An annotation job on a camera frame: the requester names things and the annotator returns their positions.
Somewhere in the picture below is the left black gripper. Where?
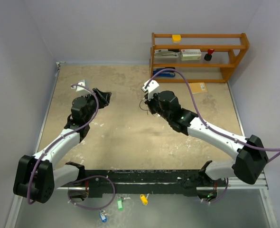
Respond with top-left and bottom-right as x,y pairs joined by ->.
82,88 -> 111,123

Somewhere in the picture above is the purple cable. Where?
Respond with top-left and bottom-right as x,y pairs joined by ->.
143,68 -> 280,204
27,83 -> 116,210

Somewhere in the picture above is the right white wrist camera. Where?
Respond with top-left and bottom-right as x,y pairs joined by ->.
141,80 -> 160,100

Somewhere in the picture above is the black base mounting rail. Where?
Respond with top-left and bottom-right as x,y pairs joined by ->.
65,165 -> 226,198

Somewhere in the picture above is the blue tag key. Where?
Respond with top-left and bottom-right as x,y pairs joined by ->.
99,210 -> 111,223

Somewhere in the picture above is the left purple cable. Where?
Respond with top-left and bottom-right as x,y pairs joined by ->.
27,83 -> 116,210

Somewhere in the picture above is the red black stamp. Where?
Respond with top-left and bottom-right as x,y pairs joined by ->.
204,49 -> 215,61

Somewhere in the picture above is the yellow tape measure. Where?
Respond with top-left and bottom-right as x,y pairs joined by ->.
172,34 -> 181,43

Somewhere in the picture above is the yellow tag key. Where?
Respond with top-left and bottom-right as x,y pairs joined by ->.
140,193 -> 149,206

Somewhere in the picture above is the green tag key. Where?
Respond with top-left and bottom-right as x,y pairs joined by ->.
117,197 -> 131,211

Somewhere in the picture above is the blue black stapler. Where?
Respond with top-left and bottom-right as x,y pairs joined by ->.
153,67 -> 176,78

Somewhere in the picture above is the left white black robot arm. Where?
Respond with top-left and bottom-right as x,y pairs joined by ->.
13,85 -> 112,204

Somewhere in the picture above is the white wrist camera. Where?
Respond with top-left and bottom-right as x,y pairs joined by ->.
141,80 -> 160,100
71,79 -> 87,96

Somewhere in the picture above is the grey black stapler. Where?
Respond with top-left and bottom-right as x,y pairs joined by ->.
154,49 -> 180,58

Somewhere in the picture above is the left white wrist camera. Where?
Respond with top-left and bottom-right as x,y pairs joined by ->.
71,79 -> 87,96

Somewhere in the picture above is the white green box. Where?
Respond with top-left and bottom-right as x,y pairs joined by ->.
180,49 -> 202,61

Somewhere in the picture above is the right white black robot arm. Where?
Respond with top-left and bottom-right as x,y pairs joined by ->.
144,91 -> 269,186

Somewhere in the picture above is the wooden shelf rack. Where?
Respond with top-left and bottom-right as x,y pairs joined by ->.
149,33 -> 250,83

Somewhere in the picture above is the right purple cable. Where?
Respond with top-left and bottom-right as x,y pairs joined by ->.
143,68 -> 280,204

